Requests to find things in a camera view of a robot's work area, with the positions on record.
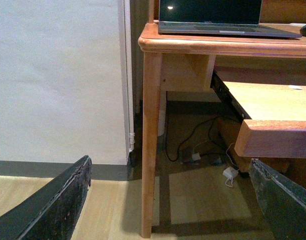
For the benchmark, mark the wooden desk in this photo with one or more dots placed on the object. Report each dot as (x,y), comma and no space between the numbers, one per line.
(199,52)

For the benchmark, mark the black drawer slide rail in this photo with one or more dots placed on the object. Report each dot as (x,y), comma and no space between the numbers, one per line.
(226,97)

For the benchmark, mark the wooden keyboard tray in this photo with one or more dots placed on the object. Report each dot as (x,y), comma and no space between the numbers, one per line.
(278,125)

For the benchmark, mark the power strip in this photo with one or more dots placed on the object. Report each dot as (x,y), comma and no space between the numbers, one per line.
(209,159)

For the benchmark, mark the white power adapter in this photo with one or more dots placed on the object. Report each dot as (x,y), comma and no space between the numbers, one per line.
(230,173)

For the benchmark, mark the small white paper piece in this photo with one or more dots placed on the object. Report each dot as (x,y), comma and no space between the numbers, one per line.
(295,87)

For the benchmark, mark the grey laptop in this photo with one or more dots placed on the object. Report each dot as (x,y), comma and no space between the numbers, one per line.
(216,17)

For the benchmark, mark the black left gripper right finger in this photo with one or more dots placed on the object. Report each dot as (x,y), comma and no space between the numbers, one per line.
(282,201)

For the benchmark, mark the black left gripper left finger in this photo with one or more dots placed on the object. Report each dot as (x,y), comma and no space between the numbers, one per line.
(53,211)

